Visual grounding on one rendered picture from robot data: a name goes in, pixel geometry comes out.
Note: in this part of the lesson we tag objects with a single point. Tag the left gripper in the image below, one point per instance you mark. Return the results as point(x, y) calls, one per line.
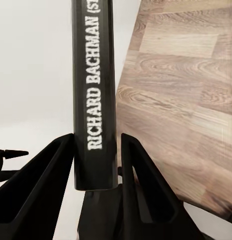
point(9, 154)

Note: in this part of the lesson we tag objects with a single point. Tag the hardback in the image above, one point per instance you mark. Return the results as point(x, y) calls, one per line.
point(94, 100)

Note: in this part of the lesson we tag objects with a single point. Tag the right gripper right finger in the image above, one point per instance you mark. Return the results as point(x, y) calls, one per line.
point(170, 220)

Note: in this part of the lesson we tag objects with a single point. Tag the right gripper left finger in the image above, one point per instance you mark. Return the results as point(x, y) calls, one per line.
point(30, 201)

